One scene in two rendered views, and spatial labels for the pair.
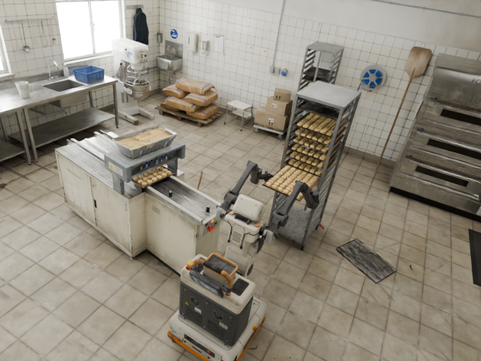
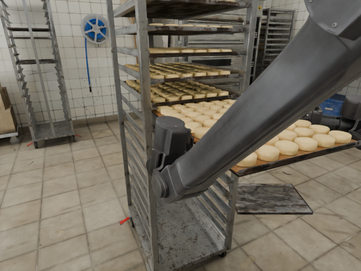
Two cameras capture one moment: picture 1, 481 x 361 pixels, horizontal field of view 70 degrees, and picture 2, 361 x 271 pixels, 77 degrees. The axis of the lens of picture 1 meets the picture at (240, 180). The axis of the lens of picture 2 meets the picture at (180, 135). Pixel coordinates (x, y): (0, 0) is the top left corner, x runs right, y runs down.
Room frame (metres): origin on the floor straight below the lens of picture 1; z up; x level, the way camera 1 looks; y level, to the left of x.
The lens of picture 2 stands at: (2.65, 0.14, 1.27)
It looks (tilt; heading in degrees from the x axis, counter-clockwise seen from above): 22 degrees down; 309
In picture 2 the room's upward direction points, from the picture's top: straight up
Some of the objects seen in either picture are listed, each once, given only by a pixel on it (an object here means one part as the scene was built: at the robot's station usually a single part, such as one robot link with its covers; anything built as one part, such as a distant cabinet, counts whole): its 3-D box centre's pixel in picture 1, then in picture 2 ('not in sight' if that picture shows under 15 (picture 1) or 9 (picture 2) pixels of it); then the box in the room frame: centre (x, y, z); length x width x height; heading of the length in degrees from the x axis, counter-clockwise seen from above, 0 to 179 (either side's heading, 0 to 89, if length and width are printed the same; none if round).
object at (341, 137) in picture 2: not in sight; (339, 136); (2.67, -0.55, 1.04); 0.05 x 0.05 x 0.02
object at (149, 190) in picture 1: (128, 176); not in sight; (2.86, 1.11, 0.87); 2.01 x 0.03 x 0.07; 57
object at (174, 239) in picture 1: (181, 231); not in sight; (2.64, 0.52, 0.45); 0.70 x 0.34 x 0.90; 57
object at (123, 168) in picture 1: (147, 164); not in sight; (2.92, 0.94, 1.01); 0.72 x 0.33 x 0.34; 147
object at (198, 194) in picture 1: (151, 166); not in sight; (3.10, 0.95, 0.87); 2.01 x 0.03 x 0.07; 57
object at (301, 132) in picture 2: not in sight; (303, 133); (2.75, -0.52, 1.04); 0.05 x 0.05 x 0.02
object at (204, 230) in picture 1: (210, 223); not in sight; (2.44, 0.21, 0.77); 0.24 x 0.04 x 0.14; 147
